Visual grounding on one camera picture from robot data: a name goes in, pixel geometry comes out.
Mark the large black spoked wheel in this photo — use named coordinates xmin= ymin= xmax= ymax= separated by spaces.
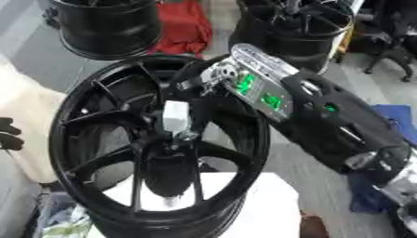
xmin=47 ymin=55 xmax=273 ymax=238

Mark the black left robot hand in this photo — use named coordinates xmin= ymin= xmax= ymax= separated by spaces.
xmin=0 ymin=116 xmax=26 ymax=152

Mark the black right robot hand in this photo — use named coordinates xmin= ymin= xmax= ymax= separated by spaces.
xmin=164 ymin=69 xmax=258 ymax=138

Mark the white stand block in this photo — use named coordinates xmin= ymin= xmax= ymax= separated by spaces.
xmin=86 ymin=171 xmax=302 ymax=238

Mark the blue mat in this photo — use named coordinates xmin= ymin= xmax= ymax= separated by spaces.
xmin=346 ymin=104 xmax=417 ymax=215

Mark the black office chair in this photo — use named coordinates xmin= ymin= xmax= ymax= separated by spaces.
xmin=348 ymin=0 xmax=417 ymax=84

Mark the black wheel rim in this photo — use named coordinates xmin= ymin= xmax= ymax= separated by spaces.
xmin=42 ymin=0 xmax=165 ymax=61
xmin=228 ymin=0 xmax=356 ymax=74

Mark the brown box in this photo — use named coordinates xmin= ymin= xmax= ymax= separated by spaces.
xmin=300 ymin=211 xmax=331 ymax=238

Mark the crumpled plastic bag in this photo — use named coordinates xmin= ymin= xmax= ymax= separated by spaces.
xmin=40 ymin=203 xmax=95 ymax=238

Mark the red cloth bag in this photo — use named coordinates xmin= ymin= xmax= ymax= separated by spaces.
xmin=148 ymin=0 xmax=215 ymax=58

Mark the beige padded cushion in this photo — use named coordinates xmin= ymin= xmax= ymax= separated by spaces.
xmin=0 ymin=55 xmax=69 ymax=184

